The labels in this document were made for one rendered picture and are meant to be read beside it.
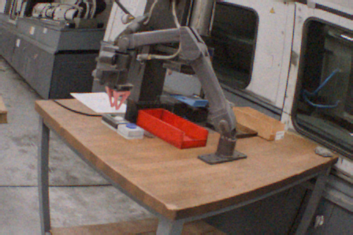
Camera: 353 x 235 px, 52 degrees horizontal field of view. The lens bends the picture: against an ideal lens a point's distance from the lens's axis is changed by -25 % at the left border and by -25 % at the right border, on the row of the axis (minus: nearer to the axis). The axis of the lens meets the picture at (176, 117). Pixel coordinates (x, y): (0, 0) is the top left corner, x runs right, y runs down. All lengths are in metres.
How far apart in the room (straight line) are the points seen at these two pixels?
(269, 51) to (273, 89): 0.21
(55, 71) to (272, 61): 3.03
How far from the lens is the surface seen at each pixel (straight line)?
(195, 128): 1.72
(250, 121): 2.01
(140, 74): 2.08
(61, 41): 4.87
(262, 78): 2.46
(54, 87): 4.97
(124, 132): 1.62
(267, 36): 2.45
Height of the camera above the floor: 1.40
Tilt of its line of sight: 15 degrees down
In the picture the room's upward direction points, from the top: 11 degrees clockwise
